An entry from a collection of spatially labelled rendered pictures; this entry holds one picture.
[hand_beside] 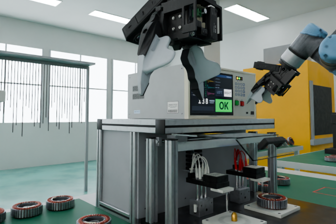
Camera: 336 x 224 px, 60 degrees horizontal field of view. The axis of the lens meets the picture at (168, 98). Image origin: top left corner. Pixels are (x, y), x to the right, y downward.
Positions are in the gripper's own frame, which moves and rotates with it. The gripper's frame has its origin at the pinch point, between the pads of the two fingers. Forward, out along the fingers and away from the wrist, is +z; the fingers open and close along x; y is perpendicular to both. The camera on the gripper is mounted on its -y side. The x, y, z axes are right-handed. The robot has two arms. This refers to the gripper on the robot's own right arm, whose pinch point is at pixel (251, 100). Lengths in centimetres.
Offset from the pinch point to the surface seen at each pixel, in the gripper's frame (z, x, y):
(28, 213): 66, -68, -7
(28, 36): 323, 91, -574
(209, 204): 31.8, -19.0, 22.8
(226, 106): 6.9, -6.8, -3.3
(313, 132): 100, 332, -58
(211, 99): 5.2, -16.3, -5.0
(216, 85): 1.1, -13.2, -9.1
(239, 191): 30.8, 0.0, 21.7
